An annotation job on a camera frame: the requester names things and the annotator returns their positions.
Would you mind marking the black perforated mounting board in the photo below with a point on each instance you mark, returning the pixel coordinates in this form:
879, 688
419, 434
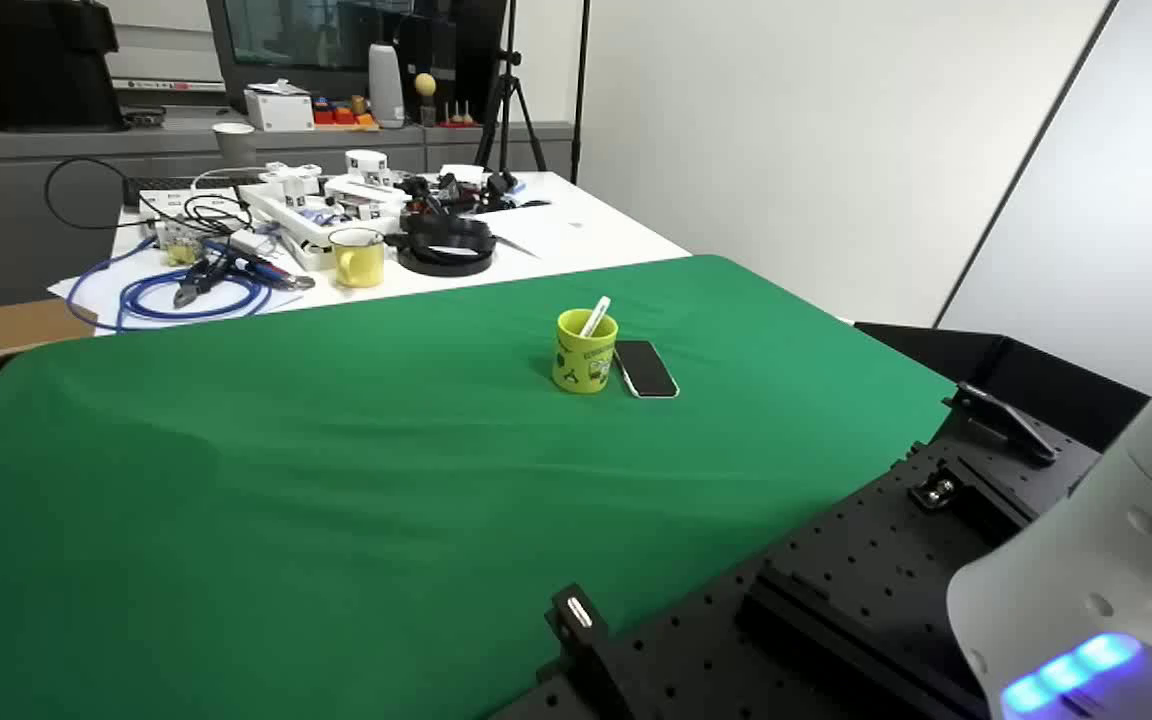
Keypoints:
845, 612

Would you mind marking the black round tape holder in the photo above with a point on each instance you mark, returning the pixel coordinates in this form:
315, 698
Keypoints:
446, 248

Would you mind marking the black clamp on board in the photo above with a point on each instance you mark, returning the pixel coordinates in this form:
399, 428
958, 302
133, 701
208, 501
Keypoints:
584, 646

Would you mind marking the small yellow cup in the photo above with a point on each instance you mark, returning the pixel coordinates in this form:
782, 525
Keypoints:
357, 261

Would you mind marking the black camera tripod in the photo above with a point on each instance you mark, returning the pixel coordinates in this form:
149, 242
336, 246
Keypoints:
504, 100

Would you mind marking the yellow mug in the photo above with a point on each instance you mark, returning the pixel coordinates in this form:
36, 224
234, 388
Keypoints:
582, 357

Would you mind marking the black smartphone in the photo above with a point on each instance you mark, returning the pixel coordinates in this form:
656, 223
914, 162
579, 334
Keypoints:
641, 371

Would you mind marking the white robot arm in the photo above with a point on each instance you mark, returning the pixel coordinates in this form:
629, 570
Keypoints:
1057, 623

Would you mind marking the green tablecloth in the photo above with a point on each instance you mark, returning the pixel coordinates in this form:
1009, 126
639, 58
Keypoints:
357, 515

